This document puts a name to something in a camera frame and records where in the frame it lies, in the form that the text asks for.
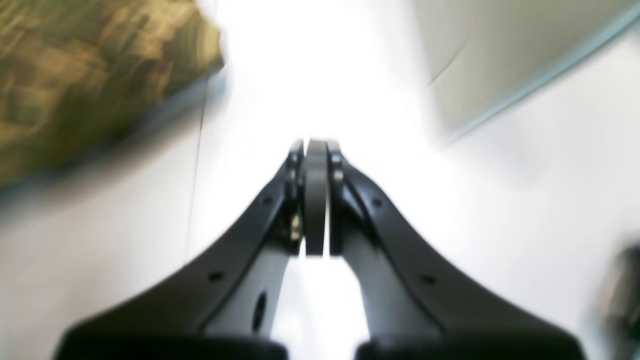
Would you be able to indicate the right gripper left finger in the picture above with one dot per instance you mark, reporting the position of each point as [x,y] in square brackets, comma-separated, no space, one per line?
[221,305]

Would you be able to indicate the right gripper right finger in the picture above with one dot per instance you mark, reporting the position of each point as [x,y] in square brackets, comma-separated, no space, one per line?
[418,305]

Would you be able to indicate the camouflage t-shirt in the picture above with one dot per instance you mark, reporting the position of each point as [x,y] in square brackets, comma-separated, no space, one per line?
[74,73]

